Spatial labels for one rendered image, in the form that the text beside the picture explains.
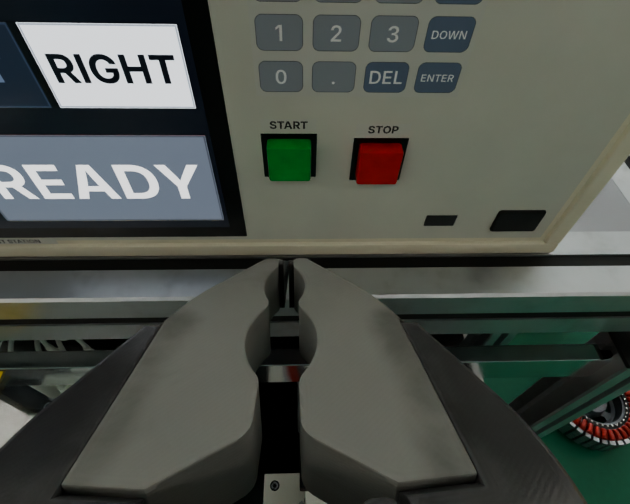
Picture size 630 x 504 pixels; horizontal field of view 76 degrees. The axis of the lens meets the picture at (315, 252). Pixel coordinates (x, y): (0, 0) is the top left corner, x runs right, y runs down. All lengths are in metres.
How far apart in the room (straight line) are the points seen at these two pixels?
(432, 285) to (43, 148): 0.19
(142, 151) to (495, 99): 0.14
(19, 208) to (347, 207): 0.16
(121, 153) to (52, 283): 0.09
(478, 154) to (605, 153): 0.06
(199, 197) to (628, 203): 0.26
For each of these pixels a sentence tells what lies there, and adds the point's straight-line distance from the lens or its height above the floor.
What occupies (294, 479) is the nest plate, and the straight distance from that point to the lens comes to 0.52.
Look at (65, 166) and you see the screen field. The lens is 0.21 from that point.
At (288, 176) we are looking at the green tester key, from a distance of 0.18.
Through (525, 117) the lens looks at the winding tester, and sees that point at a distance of 0.19.
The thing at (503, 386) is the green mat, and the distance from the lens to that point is 0.64.
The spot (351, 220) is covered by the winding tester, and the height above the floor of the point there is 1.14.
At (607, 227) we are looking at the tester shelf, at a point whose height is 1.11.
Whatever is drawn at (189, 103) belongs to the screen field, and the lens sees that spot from 0.17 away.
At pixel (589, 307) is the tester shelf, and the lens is 0.27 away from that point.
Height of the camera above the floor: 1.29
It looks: 52 degrees down
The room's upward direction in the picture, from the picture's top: 2 degrees clockwise
